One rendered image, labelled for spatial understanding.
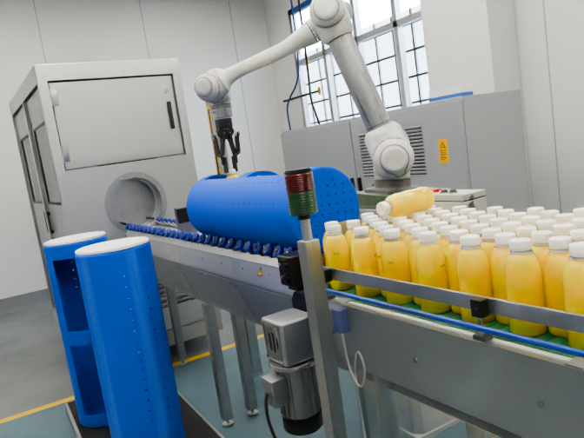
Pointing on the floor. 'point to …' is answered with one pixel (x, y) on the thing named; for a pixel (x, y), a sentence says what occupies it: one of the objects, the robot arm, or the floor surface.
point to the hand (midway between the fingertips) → (229, 164)
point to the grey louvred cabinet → (433, 147)
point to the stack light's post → (321, 338)
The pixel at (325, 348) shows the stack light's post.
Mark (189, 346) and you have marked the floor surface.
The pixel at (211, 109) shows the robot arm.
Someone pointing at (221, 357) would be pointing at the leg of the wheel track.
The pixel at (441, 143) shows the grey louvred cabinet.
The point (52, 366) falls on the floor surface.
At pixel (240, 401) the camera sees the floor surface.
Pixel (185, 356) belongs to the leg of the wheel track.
